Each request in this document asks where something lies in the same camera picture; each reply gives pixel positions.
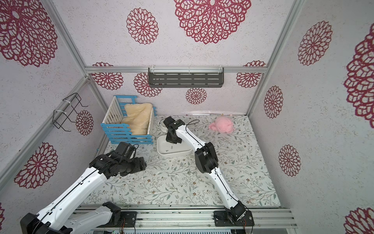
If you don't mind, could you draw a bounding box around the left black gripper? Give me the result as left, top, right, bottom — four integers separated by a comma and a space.
120, 155, 147, 177

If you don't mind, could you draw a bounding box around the white plastic storage box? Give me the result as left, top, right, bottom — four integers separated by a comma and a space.
156, 135, 192, 157

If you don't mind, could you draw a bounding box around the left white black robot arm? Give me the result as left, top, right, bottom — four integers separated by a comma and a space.
20, 155, 147, 234

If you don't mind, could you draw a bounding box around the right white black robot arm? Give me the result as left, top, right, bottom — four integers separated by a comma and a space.
163, 117, 247, 224

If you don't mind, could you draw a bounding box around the white round alarm clock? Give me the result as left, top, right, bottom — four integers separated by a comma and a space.
158, 120, 168, 134

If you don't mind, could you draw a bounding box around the blue white slatted crate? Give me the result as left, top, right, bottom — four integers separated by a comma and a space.
100, 95, 156, 144

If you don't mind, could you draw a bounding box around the cream fluffy cloth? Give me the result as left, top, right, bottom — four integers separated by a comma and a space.
121, 103, 153, 135

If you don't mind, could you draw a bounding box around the pink plush toy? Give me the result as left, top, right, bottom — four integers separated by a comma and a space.
208, 116, 235, 134

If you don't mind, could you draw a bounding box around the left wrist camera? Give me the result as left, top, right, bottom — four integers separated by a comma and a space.
115, 142, 137, 159

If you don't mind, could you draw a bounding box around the aluminium front rail frame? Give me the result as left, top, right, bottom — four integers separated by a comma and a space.
52, 208, 299, 231

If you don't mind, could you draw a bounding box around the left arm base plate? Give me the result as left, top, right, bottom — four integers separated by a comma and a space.
98, 211, 137, 228

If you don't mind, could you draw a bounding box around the grey wall shelf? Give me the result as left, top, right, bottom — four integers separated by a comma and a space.
148, 67, 224, 88

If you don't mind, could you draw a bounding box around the black wire wall rack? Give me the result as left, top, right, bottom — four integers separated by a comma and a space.
52, 92, 88, 132

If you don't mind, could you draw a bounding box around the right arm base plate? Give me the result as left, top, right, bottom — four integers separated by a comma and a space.
213, 210, 255, 227

